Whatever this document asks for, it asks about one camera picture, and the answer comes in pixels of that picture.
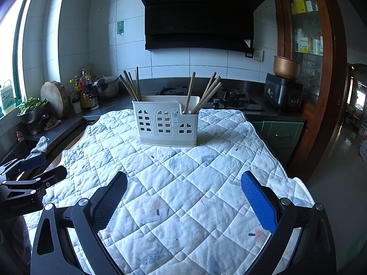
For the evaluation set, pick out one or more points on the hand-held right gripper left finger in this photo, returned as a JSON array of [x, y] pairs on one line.
[[111, 200]]

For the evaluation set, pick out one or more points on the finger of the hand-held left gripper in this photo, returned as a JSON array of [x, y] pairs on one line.
[[54, 174], [34, 161]]

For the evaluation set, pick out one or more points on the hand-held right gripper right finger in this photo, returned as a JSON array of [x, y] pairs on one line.
[[258, 203]]

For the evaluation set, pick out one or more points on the white plastic chopstick holder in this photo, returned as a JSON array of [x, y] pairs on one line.
[[152, 104]]

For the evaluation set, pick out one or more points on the wooden chopstick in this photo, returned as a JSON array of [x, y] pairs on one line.
[[126, 87], [132, 78], [138, 83], [213, 93], [128, 79], [210, 81], [215, 83], [190, 91]]

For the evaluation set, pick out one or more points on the grey dish rag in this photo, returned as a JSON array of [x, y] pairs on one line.
[[40, 144]]

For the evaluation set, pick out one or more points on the steel bowl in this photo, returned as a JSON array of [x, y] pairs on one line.
[[33, 119]]

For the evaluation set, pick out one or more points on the green leafy vegetables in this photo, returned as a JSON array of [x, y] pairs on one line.
[[30, 104]]

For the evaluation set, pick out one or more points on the round wooden chopping board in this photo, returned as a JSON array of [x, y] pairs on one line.
[[53, 97]]

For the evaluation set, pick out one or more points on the white quilted cloth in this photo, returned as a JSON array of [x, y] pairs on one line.
[[177, 183]]

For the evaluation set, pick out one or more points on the green lower cabinet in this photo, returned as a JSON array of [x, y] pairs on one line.
[[278, 137]]

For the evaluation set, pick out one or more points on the white detergent bottle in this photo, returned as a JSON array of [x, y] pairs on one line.
[[7, 97]]

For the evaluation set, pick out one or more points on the small white jar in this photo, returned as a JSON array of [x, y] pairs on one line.
[[76, 106]]

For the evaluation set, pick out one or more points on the yellow cap sauce bottle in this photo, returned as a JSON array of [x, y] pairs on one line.
[[76, 86], [72, 90]]

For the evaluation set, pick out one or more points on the small glass jar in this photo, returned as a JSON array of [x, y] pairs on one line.
[[94, 103]]

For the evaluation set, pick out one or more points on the large clear oil bottle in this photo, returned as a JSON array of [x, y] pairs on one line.
[[85, 87]]

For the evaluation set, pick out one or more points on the dark kitchen counter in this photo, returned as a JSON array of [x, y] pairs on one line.
[[114, 103]]

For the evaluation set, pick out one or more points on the steel pressure cooker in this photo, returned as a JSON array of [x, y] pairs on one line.
[[108, 90]]

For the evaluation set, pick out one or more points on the black gas stove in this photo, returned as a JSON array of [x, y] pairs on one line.
[[229, 100]]

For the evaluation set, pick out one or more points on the black rice cooker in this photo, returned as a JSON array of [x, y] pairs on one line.
[[282, 93]]

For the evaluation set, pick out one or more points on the kitchen window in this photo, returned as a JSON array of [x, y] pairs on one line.
[[11, 48]]

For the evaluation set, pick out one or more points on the copper inner pot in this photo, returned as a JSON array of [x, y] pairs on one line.
[[285, 68]]

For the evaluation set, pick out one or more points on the wooden glass door cabinet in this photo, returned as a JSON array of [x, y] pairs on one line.
[[337, 77]]

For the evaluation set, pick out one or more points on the green white box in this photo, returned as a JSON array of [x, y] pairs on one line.
[[304, 44]]

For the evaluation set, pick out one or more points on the black range hood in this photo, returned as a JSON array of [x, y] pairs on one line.
[[197, 20]]

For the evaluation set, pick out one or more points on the yellow box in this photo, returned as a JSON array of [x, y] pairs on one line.
[[298, 5]]

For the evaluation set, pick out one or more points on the white wall socket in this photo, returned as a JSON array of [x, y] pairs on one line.
[[258, 54]]

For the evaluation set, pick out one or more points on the green wall hook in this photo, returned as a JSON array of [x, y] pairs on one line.
[[120, 28]]

